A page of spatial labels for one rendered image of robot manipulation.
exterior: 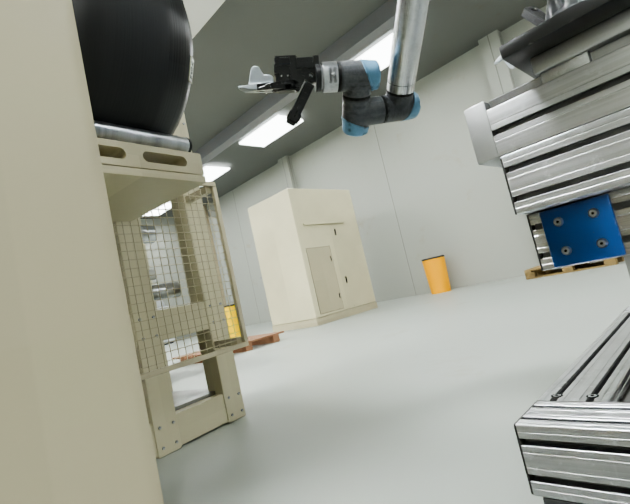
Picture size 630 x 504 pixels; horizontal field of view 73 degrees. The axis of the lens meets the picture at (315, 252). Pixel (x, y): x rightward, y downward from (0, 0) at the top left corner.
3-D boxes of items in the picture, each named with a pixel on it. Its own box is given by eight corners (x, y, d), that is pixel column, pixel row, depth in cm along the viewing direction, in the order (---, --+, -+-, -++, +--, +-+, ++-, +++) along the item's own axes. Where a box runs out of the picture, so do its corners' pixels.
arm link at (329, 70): (335, 93, 116) (339, 89, 108) (318, 94, 116) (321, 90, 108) (333, 64, 114) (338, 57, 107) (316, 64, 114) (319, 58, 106)
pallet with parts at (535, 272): (631, 257, 545) (624, 234, 547) (620, 263, 492) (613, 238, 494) (542, 273, 619) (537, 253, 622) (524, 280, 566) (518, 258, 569)
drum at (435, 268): (457, 288, 713) (448, 253, 718) (446, 292, 686) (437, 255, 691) (436, 292, 739) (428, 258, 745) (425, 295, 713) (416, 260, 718)
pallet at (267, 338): (204, 364, 427) (202, 354, 427) (172, 367, 480) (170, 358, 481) (288, 338, 502) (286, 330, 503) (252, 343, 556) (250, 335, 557)
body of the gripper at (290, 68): (272, 61, 113) (317, 59, 114) (274, 96, 115) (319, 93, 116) (271, 55, 106) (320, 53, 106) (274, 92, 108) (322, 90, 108)
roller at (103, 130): (44, 105, 85) (36, 118, 87) (49, 126, 84) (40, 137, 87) (190, 134, 113) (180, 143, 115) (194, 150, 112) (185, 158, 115)
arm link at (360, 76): (380, 97, 112) (383, 62, 107) (338, 99, 111) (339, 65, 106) (373, 87, 118) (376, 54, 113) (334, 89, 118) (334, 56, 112)
